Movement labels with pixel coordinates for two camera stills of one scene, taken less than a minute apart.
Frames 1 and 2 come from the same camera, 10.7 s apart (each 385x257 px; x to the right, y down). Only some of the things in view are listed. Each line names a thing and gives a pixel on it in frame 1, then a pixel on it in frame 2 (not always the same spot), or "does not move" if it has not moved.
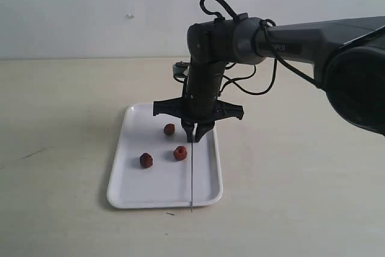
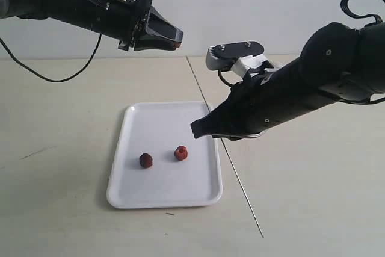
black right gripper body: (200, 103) to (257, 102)
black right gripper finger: (189, 127) to (235, 137)
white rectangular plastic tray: (151, 167) does not move
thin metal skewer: (192, 175) to (223, 144)
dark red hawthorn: (146, 160) does not move
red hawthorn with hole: (180, 153) does not move
